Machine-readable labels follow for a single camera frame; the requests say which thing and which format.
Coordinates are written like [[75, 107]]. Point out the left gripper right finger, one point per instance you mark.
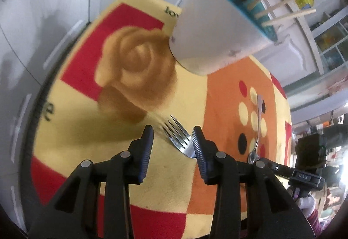
[[271, 211]]

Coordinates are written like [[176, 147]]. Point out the white cabinet door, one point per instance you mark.
[[290, 58]]

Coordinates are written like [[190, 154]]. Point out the metal spoon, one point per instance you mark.
[[253, 156]]

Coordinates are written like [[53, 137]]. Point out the floral utensil holder cup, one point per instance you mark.
[[211, 34]]

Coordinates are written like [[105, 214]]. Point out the colourful patterned table mat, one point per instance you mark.
[[119, 78]]

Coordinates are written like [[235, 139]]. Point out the metal fork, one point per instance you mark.
[[179, 137]]

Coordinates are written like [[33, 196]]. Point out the right gloved hand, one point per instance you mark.
[[306, 204]]

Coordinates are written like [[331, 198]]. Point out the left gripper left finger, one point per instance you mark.
[[72, 212]]

